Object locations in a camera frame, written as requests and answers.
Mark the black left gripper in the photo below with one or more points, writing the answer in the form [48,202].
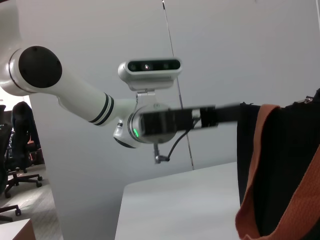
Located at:
[162,122]

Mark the silver zipper pull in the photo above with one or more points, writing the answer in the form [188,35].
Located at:
[308,100]

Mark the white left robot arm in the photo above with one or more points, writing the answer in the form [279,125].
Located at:
[75,92]

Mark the black office chair with jacket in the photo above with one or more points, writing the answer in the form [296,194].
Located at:
[22,130]

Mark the black chair wheel base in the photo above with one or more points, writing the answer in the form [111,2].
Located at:
[10,209]

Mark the white cabinet corner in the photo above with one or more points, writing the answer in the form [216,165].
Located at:
[12,231]

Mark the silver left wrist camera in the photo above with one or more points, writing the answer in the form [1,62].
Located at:
[150,75]

